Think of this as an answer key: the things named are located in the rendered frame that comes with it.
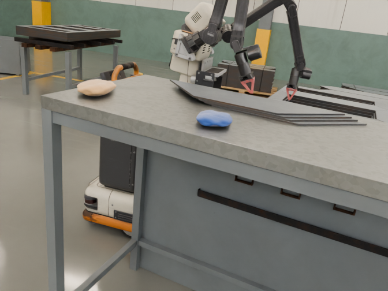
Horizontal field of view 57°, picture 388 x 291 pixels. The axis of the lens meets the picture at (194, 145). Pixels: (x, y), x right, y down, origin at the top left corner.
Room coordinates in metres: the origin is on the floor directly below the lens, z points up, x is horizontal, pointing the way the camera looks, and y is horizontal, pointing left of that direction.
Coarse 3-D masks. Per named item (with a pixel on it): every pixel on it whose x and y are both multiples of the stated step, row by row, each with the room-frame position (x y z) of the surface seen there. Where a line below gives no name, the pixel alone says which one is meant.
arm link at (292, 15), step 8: (288, 8) 2.17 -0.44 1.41; (288, 16) 2.20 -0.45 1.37; (296, 16) 2.20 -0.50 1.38; (296, 24) 2.23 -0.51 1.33; (296, 32) 2.24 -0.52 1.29; (296, 40) 2.26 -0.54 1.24; (296, 48) 2.28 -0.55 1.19; (296, 56) 2.29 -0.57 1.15; (296, 64) 2.31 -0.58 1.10; (304, 64) 2.31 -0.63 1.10
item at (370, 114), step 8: (296, 96) 2.49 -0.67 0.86; (328, 96) 2.72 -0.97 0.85; (336, 96) 2.71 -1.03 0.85; (344, 96) 2.69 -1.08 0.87; (304, 104) 2.45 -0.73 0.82; (312, 104) 2.44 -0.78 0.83; (320, 104) 2.42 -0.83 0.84; (328, 104) 2.41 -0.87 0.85; (336, 104) 2.39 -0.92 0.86; (368, 104) 2.61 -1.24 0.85; (344, 112) 2.35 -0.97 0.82; (352, 112) 2.33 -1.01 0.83; (360, 112) 2.32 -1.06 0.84; (368, 112) 2.31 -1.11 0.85; (376, 120) 2.03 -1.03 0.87
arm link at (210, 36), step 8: (216, 0) 1.81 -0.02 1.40; (224, 0) 1.80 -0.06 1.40; (216, 8) 1.81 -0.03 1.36; (224, 8) 1.81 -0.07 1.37; (216, 16) 1.81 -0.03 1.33; (208, 24) 1.81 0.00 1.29; (216, 24) 1.80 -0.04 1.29; (208, 32) 1.79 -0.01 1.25; (216, 32) 1.78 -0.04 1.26; (208, 40) 1.79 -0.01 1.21; (216, 40) 1.78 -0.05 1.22
